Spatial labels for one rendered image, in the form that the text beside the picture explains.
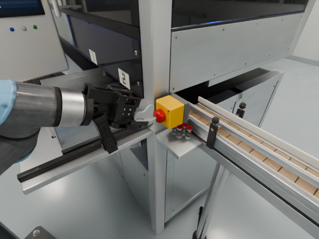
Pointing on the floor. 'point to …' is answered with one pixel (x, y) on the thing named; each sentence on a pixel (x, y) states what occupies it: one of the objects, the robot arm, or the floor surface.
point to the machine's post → (155, 94)
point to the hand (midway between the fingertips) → (151, 119)
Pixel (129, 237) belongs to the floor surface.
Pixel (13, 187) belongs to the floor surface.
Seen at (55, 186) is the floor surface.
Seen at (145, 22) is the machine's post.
